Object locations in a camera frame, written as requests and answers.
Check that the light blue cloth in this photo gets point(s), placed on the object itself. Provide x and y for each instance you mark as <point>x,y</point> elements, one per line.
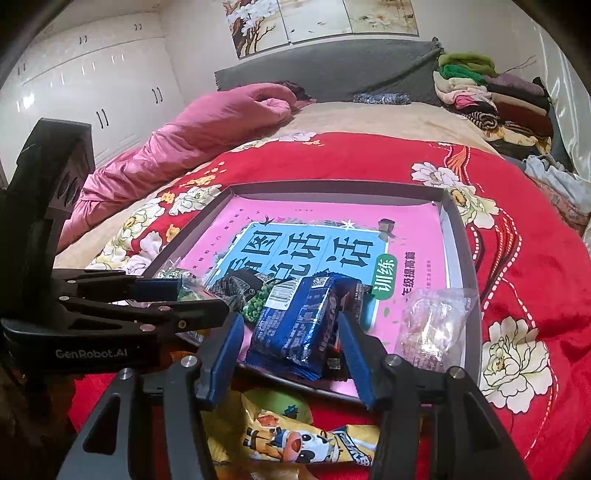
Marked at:
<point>554,180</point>

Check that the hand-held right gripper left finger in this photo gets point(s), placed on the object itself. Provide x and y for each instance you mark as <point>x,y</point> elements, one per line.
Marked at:
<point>217,360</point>

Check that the beige bed sheet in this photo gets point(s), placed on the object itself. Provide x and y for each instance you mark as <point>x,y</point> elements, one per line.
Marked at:
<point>369,120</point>

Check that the pink and blue book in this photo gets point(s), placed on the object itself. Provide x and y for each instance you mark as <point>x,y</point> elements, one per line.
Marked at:
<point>314,217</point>

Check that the yellow cartoon cow snack packet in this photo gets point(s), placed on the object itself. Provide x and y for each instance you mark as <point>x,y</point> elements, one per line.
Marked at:
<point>300,443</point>

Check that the clear candy bag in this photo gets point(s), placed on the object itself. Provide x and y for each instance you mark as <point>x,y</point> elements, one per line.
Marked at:
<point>434,323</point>

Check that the white satin curtain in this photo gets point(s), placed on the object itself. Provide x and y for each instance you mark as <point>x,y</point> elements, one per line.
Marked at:
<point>568,92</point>

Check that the grey headboard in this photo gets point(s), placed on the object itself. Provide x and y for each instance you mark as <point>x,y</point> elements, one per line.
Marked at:
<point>332,69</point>

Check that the white wardrobe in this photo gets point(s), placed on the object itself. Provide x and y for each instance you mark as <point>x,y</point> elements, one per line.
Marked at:
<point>92,78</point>

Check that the grey patterned pillow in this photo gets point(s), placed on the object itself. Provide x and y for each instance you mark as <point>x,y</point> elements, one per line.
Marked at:
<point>381,98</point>

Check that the stack of folded clothes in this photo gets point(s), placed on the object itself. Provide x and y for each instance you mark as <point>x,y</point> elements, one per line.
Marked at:
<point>498,101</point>

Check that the black green pea packet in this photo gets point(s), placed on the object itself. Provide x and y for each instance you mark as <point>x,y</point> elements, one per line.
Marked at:
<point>240,288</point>

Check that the dark red cloth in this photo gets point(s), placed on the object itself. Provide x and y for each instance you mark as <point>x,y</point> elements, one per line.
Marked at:
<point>295,90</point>

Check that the grey cardboard box tray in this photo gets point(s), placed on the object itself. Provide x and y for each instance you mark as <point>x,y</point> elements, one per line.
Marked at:
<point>461,230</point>

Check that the blue cookie packet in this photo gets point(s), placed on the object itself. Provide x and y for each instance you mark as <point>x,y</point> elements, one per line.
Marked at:
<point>295,332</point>

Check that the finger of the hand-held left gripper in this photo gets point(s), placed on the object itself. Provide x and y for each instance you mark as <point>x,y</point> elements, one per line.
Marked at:
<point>157,288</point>
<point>203,314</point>

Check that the yellow-green snack packet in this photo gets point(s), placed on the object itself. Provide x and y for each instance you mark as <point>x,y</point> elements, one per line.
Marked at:
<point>272,399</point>

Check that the red floral blanket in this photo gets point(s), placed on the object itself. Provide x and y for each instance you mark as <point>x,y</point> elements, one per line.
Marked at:
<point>531,277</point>

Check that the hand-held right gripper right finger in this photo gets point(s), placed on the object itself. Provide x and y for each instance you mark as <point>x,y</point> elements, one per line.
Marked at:
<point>355,360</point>

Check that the brown chocolate bar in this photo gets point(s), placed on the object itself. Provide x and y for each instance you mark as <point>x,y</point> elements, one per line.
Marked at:
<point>358,300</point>

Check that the floral wall painting panel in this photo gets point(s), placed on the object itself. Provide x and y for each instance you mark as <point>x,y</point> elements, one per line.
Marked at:
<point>254,27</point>
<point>314,18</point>
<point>383,16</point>

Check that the small clear candy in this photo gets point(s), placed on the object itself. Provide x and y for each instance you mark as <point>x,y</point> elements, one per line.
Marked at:
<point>189,290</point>

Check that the pink quilt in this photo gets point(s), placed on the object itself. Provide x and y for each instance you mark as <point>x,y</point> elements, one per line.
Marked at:
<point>184,138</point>

